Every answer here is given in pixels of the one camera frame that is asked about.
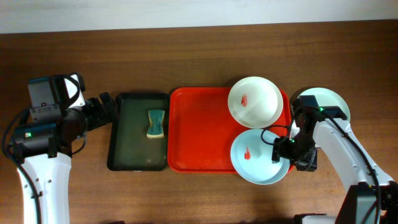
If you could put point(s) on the green and yellow sponge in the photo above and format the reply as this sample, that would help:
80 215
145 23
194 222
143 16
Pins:
156 127

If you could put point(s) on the light blue plate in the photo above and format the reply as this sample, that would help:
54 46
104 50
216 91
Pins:
252 158

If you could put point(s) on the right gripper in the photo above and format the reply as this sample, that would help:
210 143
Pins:
277 149

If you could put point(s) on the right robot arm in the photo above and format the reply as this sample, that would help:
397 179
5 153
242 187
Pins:
371 194

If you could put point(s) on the mint green plate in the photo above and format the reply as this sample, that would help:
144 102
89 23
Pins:
324 97

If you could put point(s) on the white plate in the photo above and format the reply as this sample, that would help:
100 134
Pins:
255 102

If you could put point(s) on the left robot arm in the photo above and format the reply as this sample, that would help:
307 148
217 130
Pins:
43 154

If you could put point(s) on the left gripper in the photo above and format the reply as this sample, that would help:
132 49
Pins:
101 107

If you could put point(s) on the red plastic tray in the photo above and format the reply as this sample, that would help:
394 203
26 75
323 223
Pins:
201 131

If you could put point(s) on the dark green plastic tray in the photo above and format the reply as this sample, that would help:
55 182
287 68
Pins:
130 149

